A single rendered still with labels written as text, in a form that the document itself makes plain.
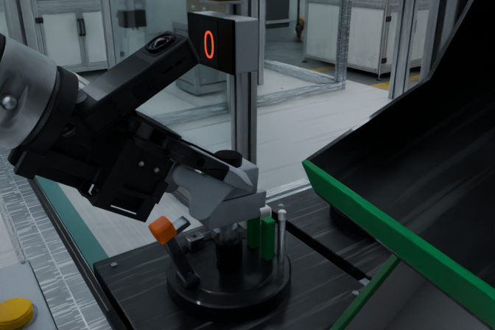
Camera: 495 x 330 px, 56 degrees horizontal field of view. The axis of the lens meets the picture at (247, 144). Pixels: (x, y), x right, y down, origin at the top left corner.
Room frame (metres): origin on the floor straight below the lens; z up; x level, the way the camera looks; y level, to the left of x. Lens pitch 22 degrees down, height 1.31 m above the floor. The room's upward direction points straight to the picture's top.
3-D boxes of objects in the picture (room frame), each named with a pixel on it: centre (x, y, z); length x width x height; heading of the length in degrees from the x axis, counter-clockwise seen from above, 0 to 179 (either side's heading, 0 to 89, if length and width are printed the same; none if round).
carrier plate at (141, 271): (0.44, 0.02, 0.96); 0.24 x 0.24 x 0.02; 35
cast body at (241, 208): (0.44, 0.01, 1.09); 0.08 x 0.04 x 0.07; 125
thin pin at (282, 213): (0.41, -0.04, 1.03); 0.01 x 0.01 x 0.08
